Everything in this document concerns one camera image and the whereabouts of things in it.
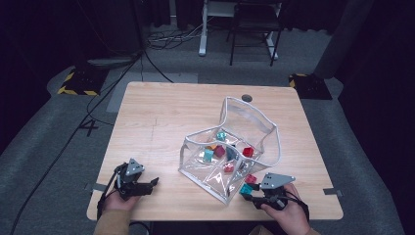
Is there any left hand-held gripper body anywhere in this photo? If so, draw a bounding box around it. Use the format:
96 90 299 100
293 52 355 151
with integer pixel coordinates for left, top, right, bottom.
114 158 146 201

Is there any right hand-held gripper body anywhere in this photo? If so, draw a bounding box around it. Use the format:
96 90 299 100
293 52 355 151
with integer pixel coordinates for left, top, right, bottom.
254 172 297 210

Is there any dark blue long printed block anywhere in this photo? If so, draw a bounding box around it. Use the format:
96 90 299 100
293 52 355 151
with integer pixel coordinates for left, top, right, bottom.
225 145 239 162

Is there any magenta building block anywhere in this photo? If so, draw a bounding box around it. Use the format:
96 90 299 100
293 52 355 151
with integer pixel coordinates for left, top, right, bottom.
213 145 227 159

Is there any clear plastic bag white trim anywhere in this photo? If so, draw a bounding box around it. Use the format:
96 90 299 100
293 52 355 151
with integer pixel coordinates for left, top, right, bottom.
177 96 282 206

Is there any person's left hand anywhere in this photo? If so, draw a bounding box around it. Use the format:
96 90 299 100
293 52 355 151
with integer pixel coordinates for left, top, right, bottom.
104 190 141 212

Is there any person's right hand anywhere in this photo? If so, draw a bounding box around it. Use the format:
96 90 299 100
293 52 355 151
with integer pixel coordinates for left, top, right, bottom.
260 183 311 235

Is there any grey tape piece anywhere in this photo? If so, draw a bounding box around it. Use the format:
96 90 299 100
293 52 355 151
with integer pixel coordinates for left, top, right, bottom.
322 188 345 198
85 182 108 193

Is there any black yellow striped stand base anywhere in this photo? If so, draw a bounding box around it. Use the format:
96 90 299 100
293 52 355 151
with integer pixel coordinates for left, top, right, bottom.
288 72 333 101
57 67 111 97

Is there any grey floor bar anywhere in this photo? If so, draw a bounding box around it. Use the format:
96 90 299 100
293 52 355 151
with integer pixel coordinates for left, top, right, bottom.
86 57 141 68

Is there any black chair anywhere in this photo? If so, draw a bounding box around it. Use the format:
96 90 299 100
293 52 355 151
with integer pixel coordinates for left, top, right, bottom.
226 0 284 68

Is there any black gripper cord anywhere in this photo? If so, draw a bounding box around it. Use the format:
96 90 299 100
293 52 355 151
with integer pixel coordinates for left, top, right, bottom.
96 163 126 219
287 190 310 223

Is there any long black floor cable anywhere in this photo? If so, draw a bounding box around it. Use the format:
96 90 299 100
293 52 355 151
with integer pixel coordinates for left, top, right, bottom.
9 48 146 235

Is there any tangle of floor cables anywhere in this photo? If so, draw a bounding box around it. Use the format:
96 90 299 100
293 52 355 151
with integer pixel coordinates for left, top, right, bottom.
145 27 209 52

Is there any white desk frame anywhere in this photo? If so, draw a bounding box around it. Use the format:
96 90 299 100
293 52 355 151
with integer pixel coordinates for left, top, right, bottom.
198 0 283 62

